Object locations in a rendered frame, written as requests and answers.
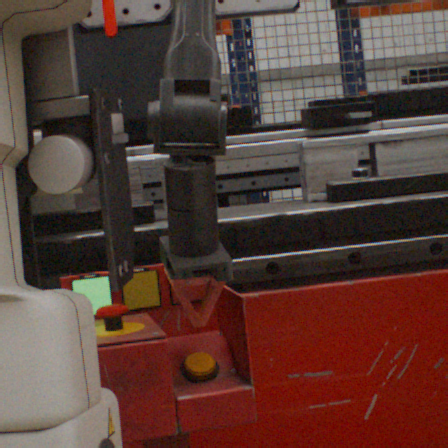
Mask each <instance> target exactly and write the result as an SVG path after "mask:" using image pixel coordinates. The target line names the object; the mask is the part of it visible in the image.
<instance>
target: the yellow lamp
mask: <svg viewBox="0 0 448 448"><path fill-rule="evenodd" d="M123 291H124V300H125V305H127V307H128V309H135V308H142V307H148V306H160V297H159V288H158V280H157V271H156V270H154V271H146V272H140V273H134V274H133V279H132V280H131V281H129V282H128V283H127V284H126V285H125V286H124V287H123Z"/></svg>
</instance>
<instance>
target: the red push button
mask: <svg viewBox="0 0 448 448"><path fill-rule="evenodd" d="M95 312H96V317H98V318H104V326H105V331H117V330H121V329H123V320H122V316H125V315H127V314H128V307H127V305H125V304H122V303H113V304H107V305H103V306H100V307H99V308H98V309H96V310H95Z"/></svg>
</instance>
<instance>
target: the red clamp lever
mask: <svg viewBox="0 0 448 448"><path fill-rule="evenodd" d="M102 9H103V16H104V24H105V30H106V34H107V36H108V37H110V38H111V39H113V38H114V36H117V35H116V34H117V25H116V16H115V7H114V0H102Z"/></svg>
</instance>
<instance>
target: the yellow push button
mask: <svg viewBox="0 0 448 448"><path fill-rule="evenodd" d="M215 369H216V362H215V360H214V359H213V357H211V356H210V355H208V354H206V353H203V352H197V353H193V354H191V355H189V356H188V357H187V359H186V360H185V373H186V374H187V375H188V376H189V377H190V378H192V379H195V380H205V379H207V378H209V377H211V376H212V375H213V374H214V373H215Z"/></svg>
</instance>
